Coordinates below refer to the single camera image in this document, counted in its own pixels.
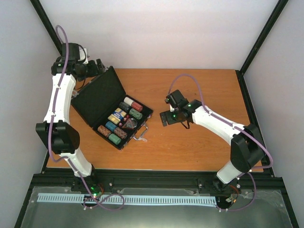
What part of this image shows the red poker chip stack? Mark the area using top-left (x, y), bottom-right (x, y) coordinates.
top-left (131, 101), bottom-right (143, 112)

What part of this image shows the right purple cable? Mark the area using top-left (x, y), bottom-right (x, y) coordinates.
top-left (167, 74), bottom-right (274, 212)

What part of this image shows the black poker set case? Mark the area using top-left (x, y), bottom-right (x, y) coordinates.
top-left (71, 66), bottom-right (153, 150)

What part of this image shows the light blue poker chip stack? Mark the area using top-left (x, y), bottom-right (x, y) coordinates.
top-left (105, 121), bottom-right (117, 132)

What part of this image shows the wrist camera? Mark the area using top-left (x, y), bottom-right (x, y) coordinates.
top-left (68, 43), bottom-right (88, 64)
top-left (165, 90), bottom-right (189, 112)

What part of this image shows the blue yellow card deck box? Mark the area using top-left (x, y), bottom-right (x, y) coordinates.
top-left (108, 108), bottom-right (127, 125)

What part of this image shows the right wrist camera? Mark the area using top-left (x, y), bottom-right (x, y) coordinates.
top-left (165, 90), bottom-right (189, 112)

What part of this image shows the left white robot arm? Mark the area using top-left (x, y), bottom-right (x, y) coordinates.
top-left (35, 59), bottom-right (106, 191)

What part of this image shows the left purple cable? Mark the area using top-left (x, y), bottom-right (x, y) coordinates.
top-left (48, 25), bottom-right (125, 211)

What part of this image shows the dark green poker chip stack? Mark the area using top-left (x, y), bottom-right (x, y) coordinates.
top-left (129, 108), bottom-right (143, 120)

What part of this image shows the clear round dealer button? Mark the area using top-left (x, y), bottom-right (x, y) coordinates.
top-left (125, 118), bottom-right (138, 129)

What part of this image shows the light green poker chip stack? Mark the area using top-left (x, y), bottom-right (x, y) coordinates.
top-left (108, 133), bottom-right (122, 145)

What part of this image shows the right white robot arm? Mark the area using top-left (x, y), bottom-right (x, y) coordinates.
top-left (160, 100), bottom-right (265, 185)

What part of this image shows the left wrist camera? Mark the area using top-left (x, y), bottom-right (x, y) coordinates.
top-left (68, 43), bottom-right (88, 64)

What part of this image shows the orange white poker chip stack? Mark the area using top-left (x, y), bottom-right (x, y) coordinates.
top-left (97, 125), bottom-right (112, 138)

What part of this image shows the purple cable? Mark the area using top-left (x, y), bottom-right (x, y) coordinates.
top-left (48, 25), bottom-right (125, 211)
top-left (167, 74), bottom-right (274, 212)

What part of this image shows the black triangular dealer badge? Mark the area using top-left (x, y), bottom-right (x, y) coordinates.
top-left (121, 120), bottom-right (136, 130)

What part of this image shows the white slotted cable duct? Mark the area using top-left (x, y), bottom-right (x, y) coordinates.
top-left (37, 193), bottom-right (217, 207)

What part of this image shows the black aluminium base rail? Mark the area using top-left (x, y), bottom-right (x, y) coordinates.
top-left (30, 168), bottom-right (287, 196)

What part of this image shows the dark blue poker chip stack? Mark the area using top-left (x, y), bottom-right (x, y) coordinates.
top-left (119, 102), bottom-right (132, 113)

